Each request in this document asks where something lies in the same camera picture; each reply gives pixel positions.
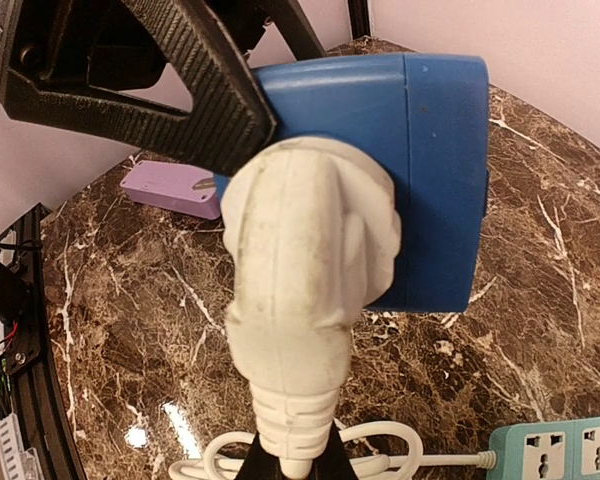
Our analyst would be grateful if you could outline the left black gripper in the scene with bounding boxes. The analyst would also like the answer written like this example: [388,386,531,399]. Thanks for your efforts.
[0,1,276,176]

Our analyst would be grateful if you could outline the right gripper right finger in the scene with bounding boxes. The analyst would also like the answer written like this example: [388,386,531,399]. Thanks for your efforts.
[312,423,358,480]

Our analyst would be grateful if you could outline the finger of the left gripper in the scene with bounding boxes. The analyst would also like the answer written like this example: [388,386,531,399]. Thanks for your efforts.
[274,0,326,59]

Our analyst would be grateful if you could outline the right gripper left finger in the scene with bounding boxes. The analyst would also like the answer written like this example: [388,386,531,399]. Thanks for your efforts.
[237,433,283,480]

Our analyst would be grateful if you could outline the teal strip white cable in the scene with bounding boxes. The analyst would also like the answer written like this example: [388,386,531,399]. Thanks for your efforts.
[167,137,499,480]

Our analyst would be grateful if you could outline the dark blue cube socket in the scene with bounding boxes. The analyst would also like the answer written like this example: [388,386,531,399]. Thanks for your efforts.
[212,52,491,314]

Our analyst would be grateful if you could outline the purple power strip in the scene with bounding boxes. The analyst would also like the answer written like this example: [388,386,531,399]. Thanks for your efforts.
[120,160,221,220]

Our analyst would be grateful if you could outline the teal power strip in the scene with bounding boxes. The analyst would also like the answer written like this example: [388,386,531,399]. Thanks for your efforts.
[486,417,600,480]

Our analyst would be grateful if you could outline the left circuit board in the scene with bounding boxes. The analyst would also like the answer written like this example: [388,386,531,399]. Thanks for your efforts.
[0,321,41,419]

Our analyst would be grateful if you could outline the left black frame post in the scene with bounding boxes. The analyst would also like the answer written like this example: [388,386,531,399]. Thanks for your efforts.
[347,0,371,39]

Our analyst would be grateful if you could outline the white slotted cable duct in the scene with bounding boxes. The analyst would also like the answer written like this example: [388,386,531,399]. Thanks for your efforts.
[0,321,44,480]

